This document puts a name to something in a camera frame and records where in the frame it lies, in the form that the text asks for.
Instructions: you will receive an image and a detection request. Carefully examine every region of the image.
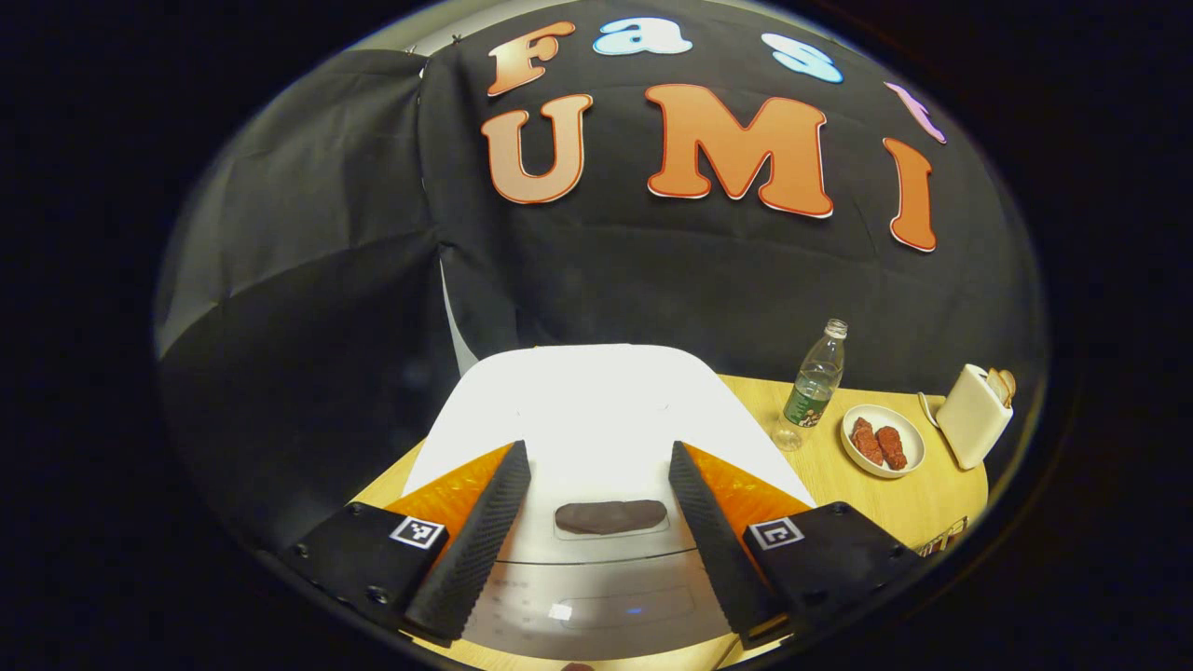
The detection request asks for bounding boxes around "black backdrop cloth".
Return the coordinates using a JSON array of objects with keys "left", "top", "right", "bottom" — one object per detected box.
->
[{"left": 157, "top": 0, "right": 1049, "bottom": 551}]

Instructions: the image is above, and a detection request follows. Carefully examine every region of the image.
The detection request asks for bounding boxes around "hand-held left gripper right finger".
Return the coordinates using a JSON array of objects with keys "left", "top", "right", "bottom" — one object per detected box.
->
[{"left": 668, "top": 441, "right": 924, "bottom": 649}]

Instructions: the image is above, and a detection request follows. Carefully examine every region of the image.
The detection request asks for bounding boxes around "white toaster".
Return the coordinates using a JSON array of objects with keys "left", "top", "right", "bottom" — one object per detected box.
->
[{"left": 935, "top": 363, "right": 1014, "bottom": 471}]

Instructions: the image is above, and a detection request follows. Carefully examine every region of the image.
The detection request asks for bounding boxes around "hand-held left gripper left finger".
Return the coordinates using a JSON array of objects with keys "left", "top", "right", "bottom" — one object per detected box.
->
[{"left": 280, "top": 440, "right": 532, "bottom": 647}]

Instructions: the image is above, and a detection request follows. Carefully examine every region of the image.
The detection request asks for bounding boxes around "clear water bottle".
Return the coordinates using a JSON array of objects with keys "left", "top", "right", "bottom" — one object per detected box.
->
[{"left": 774, "top": 319, "right": 849, "bottom": 453}]

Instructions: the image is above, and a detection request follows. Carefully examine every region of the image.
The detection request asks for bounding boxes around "white rice cooker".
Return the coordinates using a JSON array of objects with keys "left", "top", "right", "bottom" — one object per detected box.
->
[{"left": 401, "top": 344, "right": 816, "bottom": 663}]

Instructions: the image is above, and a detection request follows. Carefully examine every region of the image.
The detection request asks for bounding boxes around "wire chopstick holder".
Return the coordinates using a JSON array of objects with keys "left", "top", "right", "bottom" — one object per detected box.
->
[{"left": 918, "top": 517, "right": 968, "bottom": 557}]

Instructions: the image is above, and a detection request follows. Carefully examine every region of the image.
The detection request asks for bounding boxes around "white round plate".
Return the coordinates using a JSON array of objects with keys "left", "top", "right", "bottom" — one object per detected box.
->
[{"left": 841, "top": 404, "right": 926, "bottom": 479}]

